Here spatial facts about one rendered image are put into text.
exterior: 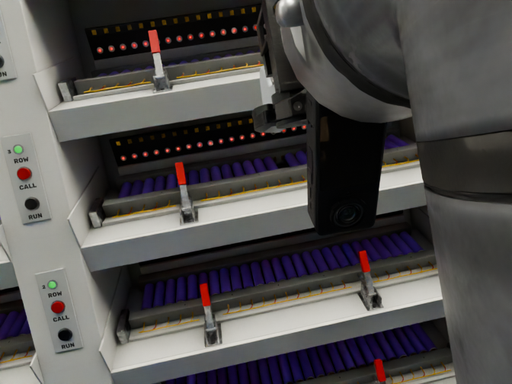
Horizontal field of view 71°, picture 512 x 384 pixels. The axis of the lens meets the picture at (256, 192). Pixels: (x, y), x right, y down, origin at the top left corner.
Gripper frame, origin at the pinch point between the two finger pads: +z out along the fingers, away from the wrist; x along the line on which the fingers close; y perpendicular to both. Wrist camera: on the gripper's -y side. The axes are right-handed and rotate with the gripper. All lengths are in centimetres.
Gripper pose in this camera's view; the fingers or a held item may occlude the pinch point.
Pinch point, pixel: (292, 125)
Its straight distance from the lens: 37.9
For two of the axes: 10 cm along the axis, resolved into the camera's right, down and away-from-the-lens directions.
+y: -1.8, -9.8, -0.8
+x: -9.8, 1.8, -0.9
